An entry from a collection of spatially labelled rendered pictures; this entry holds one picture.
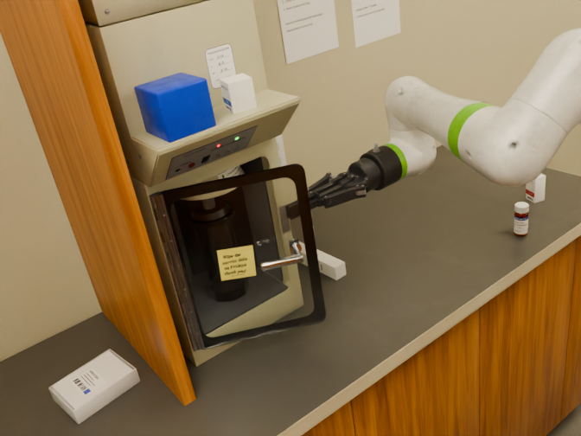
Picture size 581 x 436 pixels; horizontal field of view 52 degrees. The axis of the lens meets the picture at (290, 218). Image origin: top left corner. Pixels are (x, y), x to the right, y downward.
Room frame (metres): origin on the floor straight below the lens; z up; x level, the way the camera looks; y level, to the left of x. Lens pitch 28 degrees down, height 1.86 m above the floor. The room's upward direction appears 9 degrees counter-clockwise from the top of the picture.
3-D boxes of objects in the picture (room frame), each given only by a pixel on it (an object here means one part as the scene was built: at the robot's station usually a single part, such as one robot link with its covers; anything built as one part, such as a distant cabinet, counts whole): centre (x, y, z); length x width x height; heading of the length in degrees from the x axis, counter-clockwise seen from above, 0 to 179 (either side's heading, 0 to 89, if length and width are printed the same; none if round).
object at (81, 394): (1.06, 0.50, 0.96); 0.16 x 0.12 x 0.04; 131
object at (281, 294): (1.10, 0.11, 1.19); 0.30 x 0.01 x 0.40; 96
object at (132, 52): (1.28, 0.20, 1.33); 0.32 x 0.25 x 0.77; 123
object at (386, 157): (1.27, -0.22, 1.28); 0.09 x 0.06 x 0.12; 33
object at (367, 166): (1.23, -0.16, 1.28); 0.09 x 0.08 x 0.07; 123
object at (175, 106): (1.08, 0.17, 1.56); 0.10 x 0.10 x 0.09; 33
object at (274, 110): (1.12, 0.11, 1.46); 0.32 x 0.11 x 0.10; 123
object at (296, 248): (1.08, 0.03, 1.20); 0.10 x 0.05 x 0.03; 96
